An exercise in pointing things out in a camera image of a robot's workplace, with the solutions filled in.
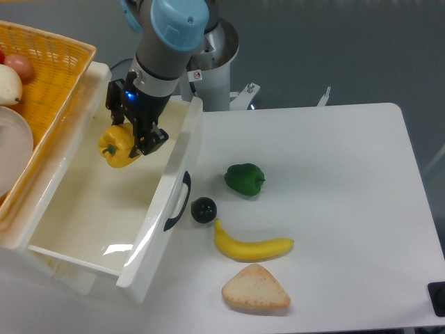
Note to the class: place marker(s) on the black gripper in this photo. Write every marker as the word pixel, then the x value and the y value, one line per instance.
pixel 125 100

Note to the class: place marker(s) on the yellow bell pepper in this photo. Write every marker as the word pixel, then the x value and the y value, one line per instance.
pixel 116 145

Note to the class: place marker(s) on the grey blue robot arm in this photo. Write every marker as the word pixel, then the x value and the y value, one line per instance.
pixel 172 31

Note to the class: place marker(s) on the open white drawer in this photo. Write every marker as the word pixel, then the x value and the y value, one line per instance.
pixel 110 221

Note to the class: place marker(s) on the green bell pepper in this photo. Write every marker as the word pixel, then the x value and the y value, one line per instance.
pixel 246 179

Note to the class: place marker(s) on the white drawer cabinet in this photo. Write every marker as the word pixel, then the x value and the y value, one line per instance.
pixel 26 204

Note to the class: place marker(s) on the yellow woven basket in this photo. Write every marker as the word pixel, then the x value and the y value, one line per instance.
pixel 59 62

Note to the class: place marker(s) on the black round fruit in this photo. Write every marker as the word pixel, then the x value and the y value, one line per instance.
pixel 203 210

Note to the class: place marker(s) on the red fruit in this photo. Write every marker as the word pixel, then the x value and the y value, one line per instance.
pixel 1 56

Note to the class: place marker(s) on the yellow banana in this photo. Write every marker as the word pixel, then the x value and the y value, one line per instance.
pixel 249 251

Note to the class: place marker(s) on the triangular bread slice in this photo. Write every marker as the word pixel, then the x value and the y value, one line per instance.
pixel 255 288

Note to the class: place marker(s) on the black corner device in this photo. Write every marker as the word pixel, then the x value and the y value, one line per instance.
pixel 436 291

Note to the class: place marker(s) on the black drawer handle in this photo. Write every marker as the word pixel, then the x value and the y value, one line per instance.
pixel 181 203

